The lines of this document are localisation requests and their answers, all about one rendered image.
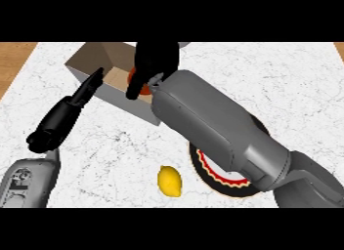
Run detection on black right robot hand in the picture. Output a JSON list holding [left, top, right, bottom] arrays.
[[125, 42, 181, 101]]

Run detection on red tomato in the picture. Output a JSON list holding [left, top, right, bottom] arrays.
[[126, 66, 153, 97]]

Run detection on cardboard box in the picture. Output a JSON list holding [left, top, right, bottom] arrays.
[[64, 42, 163, 127]]

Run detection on black red patterned plate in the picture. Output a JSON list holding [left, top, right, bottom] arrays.
[[188, 116, 271, 198]]

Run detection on yellow lemon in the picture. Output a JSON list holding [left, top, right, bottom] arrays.
[[156, 165, 184, 198]]

